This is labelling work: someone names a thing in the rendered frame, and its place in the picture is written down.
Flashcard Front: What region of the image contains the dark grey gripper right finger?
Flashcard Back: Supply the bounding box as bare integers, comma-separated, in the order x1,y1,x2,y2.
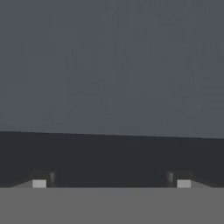
166,170,214,189

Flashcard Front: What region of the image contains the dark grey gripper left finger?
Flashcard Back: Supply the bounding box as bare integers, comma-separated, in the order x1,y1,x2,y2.
10,170,57,189

